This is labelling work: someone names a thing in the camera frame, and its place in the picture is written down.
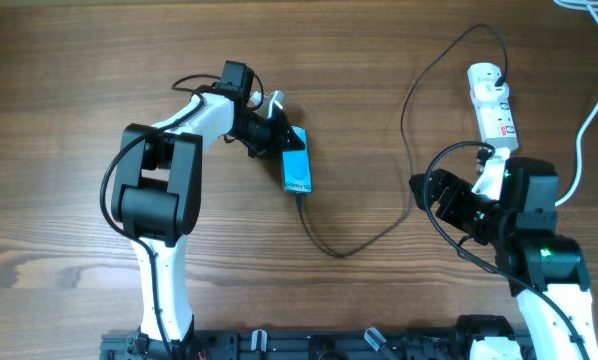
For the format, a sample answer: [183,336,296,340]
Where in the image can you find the teal screen smartphone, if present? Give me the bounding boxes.
[281,126,313,193]

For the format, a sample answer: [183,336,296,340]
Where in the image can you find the black charging cable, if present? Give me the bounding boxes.
[294,22,510,259]

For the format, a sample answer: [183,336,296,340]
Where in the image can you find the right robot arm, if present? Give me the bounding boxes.
[409,157,598,359]

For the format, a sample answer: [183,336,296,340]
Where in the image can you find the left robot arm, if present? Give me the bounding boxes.
[99,61,308,359]

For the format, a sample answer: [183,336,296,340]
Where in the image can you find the white charger plug adapter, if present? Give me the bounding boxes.
[470,81,509,107]

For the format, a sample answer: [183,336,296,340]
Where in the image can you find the white power strip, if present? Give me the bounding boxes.
[467,62,519,152]

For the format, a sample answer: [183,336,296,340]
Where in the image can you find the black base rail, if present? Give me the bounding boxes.
[100,327,485,360]

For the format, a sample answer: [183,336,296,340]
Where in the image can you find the white power strip cord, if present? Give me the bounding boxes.
[553,0,598,207]

